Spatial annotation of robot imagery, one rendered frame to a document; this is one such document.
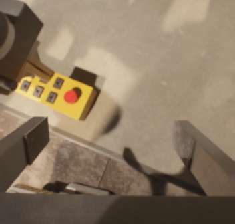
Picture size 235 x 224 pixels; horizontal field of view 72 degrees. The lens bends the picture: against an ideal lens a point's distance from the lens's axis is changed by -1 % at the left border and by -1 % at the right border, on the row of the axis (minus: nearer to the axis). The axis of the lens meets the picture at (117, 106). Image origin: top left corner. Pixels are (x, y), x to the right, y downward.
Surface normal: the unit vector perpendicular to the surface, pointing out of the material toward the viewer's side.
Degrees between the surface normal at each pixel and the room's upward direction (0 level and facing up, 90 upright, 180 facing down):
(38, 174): 0
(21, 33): 90
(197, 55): 0
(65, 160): 0
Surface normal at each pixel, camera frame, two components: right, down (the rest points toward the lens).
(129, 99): -0.09, -0.14
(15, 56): 0.91, 0.39
